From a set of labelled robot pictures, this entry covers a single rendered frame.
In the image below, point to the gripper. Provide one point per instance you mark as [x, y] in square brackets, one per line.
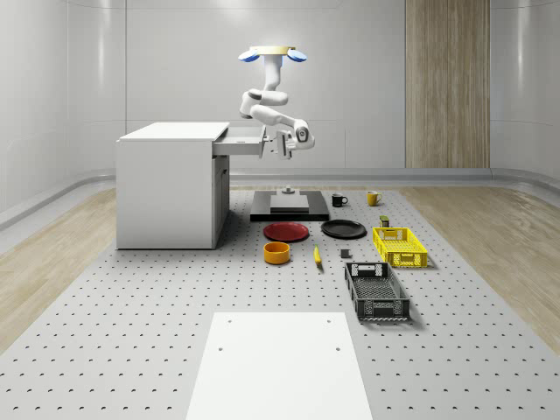
[289, 146]

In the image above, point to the white drawer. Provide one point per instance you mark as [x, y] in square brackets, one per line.
[238, 146]

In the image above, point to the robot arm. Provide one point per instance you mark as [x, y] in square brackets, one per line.
[272, 72]

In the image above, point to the black mug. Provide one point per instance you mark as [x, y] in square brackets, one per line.
[338, 200]

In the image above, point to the red plate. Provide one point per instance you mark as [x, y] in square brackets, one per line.
[285, 232]

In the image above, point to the yellow mug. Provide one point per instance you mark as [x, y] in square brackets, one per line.
[373, 199]

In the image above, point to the black plate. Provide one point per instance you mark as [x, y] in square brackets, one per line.
[343, 229]

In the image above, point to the yellow bowl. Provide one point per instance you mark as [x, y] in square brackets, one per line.
[276, 256]

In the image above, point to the banana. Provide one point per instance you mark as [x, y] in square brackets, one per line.
[317, 256]

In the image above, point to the grey cube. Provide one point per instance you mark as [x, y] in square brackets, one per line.
[346, 253]

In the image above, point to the white cabinet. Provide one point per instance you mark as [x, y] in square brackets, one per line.
[166, 197]

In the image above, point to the yellow basket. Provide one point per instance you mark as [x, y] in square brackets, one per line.
[411, 258]

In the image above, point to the dark grey basket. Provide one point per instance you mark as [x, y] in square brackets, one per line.
[382, 308]

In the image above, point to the white board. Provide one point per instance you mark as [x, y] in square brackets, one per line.
[280, 372]

